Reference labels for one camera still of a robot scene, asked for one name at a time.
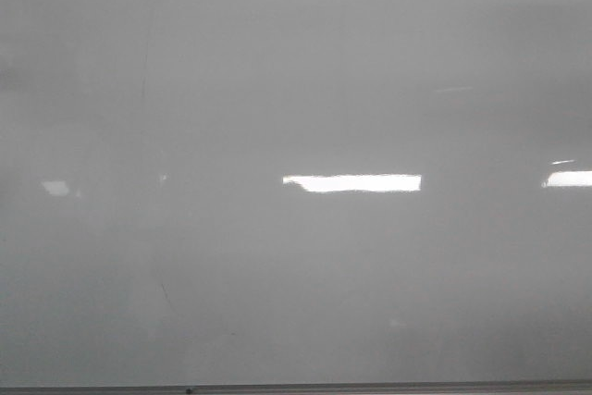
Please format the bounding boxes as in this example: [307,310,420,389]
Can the white glossy whiteboard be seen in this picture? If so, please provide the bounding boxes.
[1,0,591,387]

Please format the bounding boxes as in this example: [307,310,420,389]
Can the grey aluminium whiteboard frame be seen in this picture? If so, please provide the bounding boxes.
[1,379,591,394]

